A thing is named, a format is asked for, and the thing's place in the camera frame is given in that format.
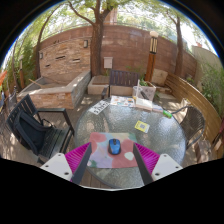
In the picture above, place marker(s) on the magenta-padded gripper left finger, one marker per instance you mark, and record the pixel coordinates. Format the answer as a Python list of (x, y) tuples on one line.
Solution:
[(55, 164)]

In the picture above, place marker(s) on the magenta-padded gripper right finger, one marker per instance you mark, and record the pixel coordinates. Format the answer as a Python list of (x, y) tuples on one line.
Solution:
[(165, 165)]

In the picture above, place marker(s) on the blue computer mouse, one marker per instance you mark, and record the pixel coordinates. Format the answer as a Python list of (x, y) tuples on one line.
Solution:
[(114, 146)]

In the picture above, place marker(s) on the floral mouse pad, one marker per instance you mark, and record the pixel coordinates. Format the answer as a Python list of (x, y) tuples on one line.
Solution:
[(100, 150)]

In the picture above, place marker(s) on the black slatted chair with bag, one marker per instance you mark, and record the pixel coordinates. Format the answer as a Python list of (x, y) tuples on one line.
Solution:
[(33, 131)]

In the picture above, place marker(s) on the yellow square card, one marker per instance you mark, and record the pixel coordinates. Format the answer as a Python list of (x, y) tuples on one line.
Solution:
[(142, 126)]

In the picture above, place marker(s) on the green marker pen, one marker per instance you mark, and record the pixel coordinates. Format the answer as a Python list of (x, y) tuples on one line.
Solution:
[(167, 114)]

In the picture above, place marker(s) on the brown wicker patio chair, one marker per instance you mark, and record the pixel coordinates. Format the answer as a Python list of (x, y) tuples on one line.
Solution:
[(195, 121)]

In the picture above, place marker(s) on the small pink booklet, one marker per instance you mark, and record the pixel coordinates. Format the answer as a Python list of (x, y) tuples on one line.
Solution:
[(157, 108)]

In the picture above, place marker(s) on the white book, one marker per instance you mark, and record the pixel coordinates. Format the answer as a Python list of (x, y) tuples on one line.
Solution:
[(144, 104)]

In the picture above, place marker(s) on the stone raised planter bed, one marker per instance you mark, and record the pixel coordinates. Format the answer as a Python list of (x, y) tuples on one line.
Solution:
[(56, 95)]

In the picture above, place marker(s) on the black and white patterned sheet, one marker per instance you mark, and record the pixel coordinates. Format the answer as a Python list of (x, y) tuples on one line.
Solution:
[(99, 107)]

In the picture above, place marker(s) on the white square planter box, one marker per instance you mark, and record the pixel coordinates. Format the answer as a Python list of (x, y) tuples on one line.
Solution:
[(148, 91)]

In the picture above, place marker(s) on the clear plastic cup with straw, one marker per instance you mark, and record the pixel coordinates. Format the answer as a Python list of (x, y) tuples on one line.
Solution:
[(137, 94)]

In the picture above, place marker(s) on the colourful open magazine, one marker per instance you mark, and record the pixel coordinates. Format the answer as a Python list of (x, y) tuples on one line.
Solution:
[(122, 101)]

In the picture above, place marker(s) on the square stone slab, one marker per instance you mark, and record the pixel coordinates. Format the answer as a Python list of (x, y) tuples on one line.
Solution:
[(159, 77)]

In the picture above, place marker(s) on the dark wooden slatted chair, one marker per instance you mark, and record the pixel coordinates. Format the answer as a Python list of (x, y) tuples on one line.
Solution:
[(123, 78)]

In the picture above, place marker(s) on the slender tree trunk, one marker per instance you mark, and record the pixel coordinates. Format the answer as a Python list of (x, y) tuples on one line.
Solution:
[(179, 46)]

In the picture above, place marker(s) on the forked tree trunk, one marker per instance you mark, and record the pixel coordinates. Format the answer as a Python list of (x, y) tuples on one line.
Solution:
[(97, 46)]

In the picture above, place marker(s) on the wooden garden lamp post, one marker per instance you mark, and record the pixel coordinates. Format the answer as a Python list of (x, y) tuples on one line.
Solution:
[(151, 60)]

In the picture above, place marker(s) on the black wall lamp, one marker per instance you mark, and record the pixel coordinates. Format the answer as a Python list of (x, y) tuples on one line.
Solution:
[(41, 55), (86, 43)]

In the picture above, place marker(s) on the grey wall utility box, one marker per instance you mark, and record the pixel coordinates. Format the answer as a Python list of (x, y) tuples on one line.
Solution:
[(108, 62)]

